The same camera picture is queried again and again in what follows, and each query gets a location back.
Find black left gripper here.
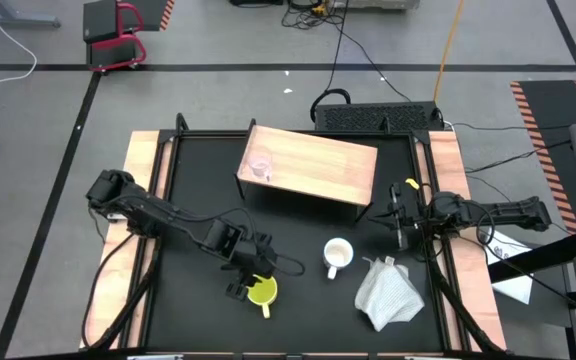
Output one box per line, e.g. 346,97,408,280
221,231,280,303

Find white crumpled cloth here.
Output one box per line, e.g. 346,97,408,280
353,255,426,333

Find yellow mug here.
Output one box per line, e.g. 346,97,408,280
246,273,280,320

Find black computer cable loop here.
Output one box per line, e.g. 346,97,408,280
309,88,352,124

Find clear glass cup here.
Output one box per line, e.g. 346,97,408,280
247,153,274,182

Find black aluminium table frame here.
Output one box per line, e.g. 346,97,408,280
120,112,507,360

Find wooden shelf with black legs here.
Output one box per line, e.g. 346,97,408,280
232,123,380,225

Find white floor cable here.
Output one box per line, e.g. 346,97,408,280
0,0,38,84

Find grey metal stand foot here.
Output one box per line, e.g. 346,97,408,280
0,0,62,29

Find red tube frame cart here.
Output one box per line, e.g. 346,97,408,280
81,0,148,74

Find black orange striped mat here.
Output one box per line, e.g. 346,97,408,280
132,0,176,32
510,79,576,235

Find thick black cable bundle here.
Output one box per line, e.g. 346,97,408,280
425,239,504,354
80,232,162,351

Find wooden table side board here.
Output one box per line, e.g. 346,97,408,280
80,130,174,350
415,130,508,351

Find yellow cable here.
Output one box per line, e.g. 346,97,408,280
432,0,467,104

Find white paper sheet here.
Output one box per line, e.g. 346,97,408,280
482,227,537,306

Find black cable tangle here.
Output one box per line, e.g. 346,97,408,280
280,0,352,30

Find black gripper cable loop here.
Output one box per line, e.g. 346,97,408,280
262,252,307,279

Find red white patterned mug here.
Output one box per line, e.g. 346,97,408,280
322,237,355,281

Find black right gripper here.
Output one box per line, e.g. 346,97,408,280
367,182,435,253

